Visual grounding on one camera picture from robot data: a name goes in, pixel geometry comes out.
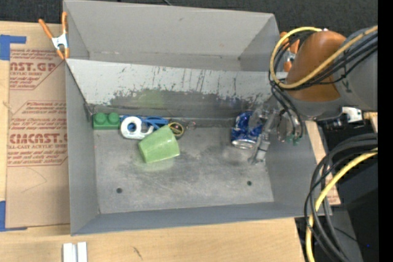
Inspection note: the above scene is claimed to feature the brown cardboard board red print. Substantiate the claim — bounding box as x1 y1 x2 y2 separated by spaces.
0 20 72 231

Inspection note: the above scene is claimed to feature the grey metal bin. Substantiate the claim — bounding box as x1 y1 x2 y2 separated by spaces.
62 0 333 236

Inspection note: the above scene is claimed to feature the blue plastic tool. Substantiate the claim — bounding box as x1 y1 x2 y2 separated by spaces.
119 114 170 134

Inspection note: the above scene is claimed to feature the crushed blue drink can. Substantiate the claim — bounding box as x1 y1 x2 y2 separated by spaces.
230 110 265 150

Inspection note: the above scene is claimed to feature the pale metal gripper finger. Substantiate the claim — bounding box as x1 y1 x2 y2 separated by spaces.
249 130 272 166
249 109 270 133

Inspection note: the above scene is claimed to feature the green plastic cup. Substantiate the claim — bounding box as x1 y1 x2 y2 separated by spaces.
137 125 181 164

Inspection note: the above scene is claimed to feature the black and yellow ring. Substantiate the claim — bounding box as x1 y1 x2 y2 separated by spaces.
168 121 185 137

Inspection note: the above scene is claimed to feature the green toy brick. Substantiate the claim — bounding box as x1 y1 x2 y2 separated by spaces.
92 112 121 130

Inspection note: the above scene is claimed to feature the black cylinder on white bracket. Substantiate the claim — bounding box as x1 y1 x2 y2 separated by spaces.
319 106 364 130

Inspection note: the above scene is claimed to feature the white tape dispenser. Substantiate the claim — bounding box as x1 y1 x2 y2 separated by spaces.
120 115 155 141

